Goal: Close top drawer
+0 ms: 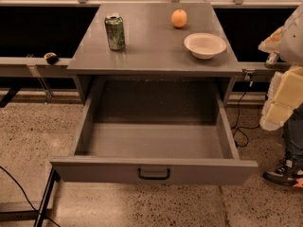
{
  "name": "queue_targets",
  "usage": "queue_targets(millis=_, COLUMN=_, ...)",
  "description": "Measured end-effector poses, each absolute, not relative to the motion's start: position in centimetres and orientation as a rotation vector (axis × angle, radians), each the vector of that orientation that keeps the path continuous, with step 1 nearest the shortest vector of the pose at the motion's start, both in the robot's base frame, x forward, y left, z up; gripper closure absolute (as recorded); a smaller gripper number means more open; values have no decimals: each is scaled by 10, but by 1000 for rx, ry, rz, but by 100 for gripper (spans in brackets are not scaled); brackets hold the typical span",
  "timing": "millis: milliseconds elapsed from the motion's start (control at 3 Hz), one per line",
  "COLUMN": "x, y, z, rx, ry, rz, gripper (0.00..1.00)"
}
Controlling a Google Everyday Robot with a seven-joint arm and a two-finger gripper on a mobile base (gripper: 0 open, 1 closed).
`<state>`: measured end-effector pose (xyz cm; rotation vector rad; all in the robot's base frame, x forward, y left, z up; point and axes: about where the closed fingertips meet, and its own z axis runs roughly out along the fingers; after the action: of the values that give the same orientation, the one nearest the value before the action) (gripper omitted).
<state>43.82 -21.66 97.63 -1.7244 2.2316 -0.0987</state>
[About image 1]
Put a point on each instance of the orange fruit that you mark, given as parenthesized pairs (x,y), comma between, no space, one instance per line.
(179,18)

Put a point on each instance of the grey top drawer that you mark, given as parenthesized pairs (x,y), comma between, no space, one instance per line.
(154,131)

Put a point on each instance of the dark round object on rail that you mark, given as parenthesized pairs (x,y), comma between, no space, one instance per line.
(51,58)

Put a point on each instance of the black metal floor stand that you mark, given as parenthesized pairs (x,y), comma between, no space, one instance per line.
(29,210)

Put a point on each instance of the green soda can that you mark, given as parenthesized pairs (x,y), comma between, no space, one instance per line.
(115,31)

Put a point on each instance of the small clear bottle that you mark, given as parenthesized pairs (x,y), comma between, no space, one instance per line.
(272,60)

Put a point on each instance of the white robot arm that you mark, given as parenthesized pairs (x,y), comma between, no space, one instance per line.
(285,93)

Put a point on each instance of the person's jeans leg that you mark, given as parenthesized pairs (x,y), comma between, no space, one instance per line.
(293,132)

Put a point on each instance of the white bowl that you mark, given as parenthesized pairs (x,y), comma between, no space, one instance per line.
(204,46)

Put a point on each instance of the person's sneaker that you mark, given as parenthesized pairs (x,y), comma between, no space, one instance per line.
(288,174)

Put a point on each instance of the grey drawer cabinet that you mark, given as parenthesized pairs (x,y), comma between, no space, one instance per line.
(153,45)

